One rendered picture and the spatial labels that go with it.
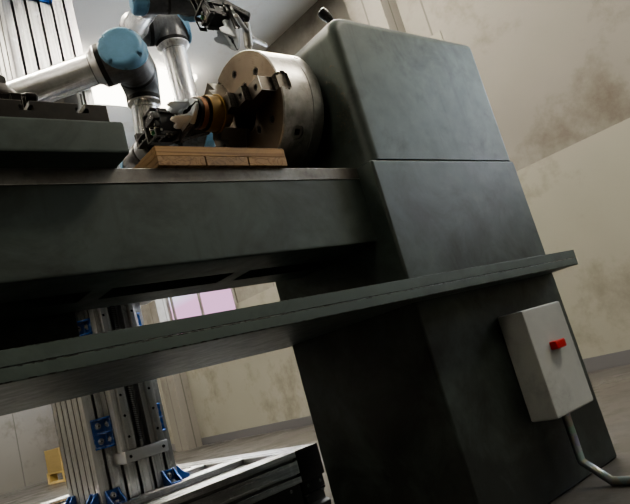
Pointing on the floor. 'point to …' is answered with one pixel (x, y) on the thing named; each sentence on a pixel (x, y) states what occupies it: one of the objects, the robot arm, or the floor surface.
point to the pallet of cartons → (54, 465)
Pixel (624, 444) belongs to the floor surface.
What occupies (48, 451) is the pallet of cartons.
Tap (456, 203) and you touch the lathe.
